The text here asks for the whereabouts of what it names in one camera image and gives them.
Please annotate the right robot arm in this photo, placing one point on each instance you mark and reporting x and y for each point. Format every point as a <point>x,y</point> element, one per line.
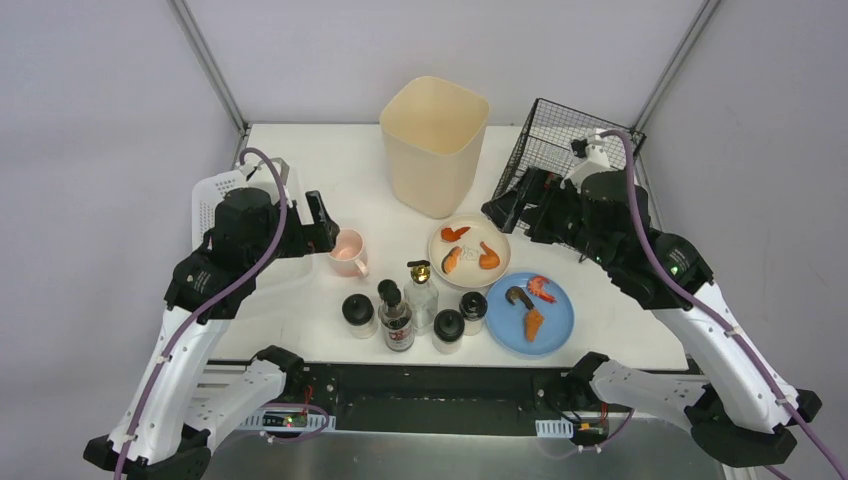
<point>742,413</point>

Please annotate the black wire basket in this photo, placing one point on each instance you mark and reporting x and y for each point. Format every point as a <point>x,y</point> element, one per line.
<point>545,143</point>

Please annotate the orange food piece top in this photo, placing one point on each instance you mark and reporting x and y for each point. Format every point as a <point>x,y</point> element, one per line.
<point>450,235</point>

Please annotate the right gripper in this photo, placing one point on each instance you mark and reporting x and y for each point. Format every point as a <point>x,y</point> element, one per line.
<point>539,212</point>

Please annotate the orange curved food piece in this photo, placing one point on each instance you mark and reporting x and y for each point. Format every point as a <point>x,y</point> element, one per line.
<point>489,258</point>

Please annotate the clear glass bottle gold cap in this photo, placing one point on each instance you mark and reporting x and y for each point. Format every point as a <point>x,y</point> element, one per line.
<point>421,295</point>

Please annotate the beige plate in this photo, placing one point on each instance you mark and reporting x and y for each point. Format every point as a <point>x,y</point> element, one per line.
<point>468,274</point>

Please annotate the pink mug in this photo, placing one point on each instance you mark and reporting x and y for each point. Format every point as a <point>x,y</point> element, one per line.
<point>349,256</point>

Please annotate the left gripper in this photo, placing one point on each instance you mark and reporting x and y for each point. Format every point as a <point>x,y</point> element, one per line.
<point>308,234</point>

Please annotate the red shrimp toy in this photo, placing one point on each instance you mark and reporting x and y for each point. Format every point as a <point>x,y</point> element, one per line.
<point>537,287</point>

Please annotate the white plastic basket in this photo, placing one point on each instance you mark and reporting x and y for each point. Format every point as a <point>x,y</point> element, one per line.
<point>209,192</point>

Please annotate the beige plastic bin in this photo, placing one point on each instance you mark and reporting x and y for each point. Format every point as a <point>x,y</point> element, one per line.
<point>433,131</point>

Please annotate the orange dark food piece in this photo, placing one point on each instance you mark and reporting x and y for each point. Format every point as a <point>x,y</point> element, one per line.
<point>451,260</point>

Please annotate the black lid jar right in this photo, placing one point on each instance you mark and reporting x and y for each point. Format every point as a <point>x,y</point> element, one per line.
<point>473,307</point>

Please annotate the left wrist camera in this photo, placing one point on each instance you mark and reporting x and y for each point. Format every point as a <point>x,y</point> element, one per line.
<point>258,174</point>

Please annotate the small dark spice jar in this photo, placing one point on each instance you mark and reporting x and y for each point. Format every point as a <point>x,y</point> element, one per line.
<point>385,286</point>

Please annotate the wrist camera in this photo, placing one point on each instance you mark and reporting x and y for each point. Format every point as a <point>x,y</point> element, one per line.
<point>258,174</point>
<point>591,154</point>

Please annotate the blue plate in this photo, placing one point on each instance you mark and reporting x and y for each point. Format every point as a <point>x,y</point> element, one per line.
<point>506,321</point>

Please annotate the black lid jar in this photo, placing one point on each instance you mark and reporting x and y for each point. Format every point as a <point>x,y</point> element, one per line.
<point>359,314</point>
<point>473,307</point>
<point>448,331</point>

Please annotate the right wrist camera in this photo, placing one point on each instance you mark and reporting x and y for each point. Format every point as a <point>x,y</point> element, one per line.
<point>591,154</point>

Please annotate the black lid jar middle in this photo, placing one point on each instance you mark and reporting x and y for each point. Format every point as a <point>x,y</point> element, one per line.
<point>448,331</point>

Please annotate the orange fried food piece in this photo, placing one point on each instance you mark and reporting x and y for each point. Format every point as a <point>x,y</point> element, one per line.
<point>533,320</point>

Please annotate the soy sauce bottle red label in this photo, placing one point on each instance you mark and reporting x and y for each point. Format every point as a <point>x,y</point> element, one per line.
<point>396,318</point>

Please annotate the dark curved food piece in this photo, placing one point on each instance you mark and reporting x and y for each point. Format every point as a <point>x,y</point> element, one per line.
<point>515,294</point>

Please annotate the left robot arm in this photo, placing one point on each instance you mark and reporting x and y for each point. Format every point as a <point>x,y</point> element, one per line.
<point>163,435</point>

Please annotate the black lid jar left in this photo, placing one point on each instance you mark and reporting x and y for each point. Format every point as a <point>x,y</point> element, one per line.
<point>359,314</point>

